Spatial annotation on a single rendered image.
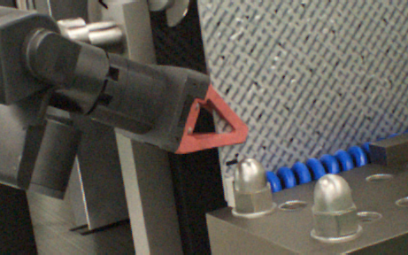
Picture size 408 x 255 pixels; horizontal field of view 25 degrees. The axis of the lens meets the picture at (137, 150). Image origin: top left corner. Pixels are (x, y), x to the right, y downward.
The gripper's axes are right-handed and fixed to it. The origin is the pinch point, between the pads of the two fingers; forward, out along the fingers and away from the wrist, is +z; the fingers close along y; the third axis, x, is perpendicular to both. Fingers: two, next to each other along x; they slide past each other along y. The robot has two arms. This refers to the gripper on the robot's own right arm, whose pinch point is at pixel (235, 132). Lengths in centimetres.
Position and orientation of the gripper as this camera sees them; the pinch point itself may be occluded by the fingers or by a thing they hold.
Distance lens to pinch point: 80.2
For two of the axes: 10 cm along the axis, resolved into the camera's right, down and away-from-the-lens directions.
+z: 8.6, 2.7, 4.4
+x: 3.0, -9.5, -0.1
